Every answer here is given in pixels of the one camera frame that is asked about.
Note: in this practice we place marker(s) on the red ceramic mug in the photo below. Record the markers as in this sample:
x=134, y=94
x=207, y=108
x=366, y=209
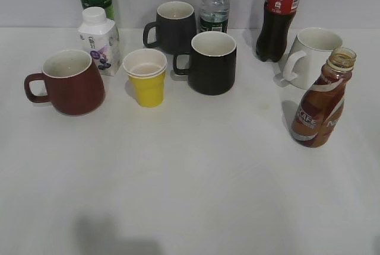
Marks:
x=72, y=81

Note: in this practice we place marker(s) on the dark grey mug rear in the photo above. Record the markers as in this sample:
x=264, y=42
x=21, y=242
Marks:
x=173, y=29

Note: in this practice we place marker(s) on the white ceramic mug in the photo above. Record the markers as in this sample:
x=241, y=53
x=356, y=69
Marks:
x=309, y=52

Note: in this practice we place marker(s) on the white yogurt carton bottle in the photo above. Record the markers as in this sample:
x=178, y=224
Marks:
x=100, y=38

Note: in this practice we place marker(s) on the yellow paper cup stack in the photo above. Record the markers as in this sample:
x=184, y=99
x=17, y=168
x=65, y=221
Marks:
x=146, y=69

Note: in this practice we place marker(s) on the brown Nescafe coffee bottle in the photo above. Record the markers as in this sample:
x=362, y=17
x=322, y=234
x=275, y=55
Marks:
x=322, y=104

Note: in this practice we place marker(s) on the cola bottle red label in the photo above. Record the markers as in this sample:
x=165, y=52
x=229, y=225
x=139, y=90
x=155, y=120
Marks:
x=272, y=40

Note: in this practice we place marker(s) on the black mug front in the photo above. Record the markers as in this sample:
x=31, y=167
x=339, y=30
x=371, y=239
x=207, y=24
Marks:
x=210, y=65

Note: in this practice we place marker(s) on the clear water bottle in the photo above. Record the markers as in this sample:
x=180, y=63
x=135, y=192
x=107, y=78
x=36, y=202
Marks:
x=214, y=15

